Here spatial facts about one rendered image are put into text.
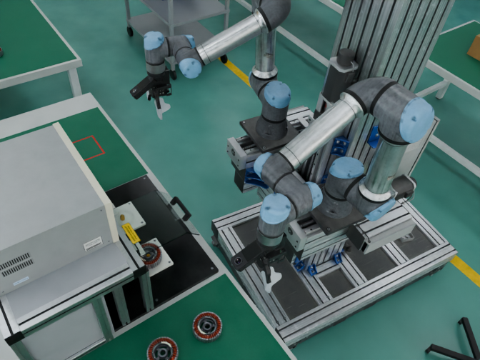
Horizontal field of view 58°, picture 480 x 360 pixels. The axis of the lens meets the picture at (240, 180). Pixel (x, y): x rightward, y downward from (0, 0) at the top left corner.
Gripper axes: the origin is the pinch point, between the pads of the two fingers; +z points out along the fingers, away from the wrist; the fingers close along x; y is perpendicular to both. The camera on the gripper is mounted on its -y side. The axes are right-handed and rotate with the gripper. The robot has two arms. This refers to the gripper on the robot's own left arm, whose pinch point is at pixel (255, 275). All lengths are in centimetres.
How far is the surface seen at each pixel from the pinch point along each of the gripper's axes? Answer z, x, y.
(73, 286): 4, 23, -52
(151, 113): 115, 224, 41
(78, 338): 28, 18, -56
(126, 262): 3.8, 24.1, -34.3
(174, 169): 115, 156, 34
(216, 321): 36.9, 6.2, -9.1
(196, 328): 37.0, 7.0, -17.1
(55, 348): 27, 17, -64
